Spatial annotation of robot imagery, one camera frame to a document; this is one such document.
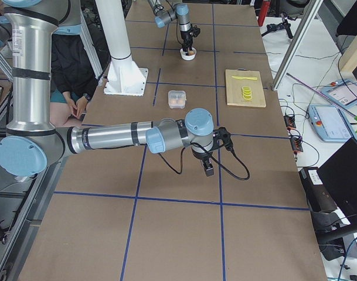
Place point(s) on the grabber stick with green tip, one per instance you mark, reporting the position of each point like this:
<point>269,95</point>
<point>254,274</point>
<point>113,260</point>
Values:
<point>341,107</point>

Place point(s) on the black camera tripod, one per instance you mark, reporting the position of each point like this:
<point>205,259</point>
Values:
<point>284,25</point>

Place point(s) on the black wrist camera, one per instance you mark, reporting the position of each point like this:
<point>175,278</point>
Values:
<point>222,138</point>
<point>195,31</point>

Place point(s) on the black computer box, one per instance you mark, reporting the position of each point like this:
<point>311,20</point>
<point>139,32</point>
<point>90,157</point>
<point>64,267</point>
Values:
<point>318,196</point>

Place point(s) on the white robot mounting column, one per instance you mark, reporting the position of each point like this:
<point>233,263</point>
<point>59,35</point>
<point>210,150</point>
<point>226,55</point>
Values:
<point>124,77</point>

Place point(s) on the seated person in black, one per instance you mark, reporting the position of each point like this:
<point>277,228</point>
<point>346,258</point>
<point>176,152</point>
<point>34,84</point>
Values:
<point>74,80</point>

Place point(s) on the near teach pendant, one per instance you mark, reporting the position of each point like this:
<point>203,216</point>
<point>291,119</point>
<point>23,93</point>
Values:
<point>329,123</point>

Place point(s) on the small orange circuit board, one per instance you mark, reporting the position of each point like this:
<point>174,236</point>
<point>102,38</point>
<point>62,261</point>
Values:
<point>289,121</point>

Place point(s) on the white ceramic bowl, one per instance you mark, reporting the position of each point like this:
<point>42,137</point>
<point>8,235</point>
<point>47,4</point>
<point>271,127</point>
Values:
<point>187,57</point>

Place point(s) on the yellow plastic knife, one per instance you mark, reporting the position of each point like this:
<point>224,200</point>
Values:
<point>244,78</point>

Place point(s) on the black monitor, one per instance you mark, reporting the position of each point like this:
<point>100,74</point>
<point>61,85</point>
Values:
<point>339,176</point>

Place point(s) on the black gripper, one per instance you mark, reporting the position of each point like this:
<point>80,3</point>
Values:
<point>201,157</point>
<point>185,36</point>

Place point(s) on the far teach pendant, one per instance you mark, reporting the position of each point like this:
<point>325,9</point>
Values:
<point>343,93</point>

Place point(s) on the wooden cutting board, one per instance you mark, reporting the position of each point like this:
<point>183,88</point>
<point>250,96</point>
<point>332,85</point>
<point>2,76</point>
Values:
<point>234,89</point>

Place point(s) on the clear plastic egg box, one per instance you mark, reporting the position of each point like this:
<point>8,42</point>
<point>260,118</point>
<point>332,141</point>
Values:
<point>176,94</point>

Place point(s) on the teach pendant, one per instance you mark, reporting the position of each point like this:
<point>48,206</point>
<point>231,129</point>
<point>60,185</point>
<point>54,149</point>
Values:
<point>329,123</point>
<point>343,93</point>

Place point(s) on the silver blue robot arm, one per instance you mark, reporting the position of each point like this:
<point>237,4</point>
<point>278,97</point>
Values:
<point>32,142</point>
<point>179,12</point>

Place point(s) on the aluminium frame post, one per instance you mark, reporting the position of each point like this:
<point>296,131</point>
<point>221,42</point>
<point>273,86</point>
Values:
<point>309,15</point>

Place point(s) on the red cylinder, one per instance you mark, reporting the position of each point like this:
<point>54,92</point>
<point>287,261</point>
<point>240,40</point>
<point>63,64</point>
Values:
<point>263,12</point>

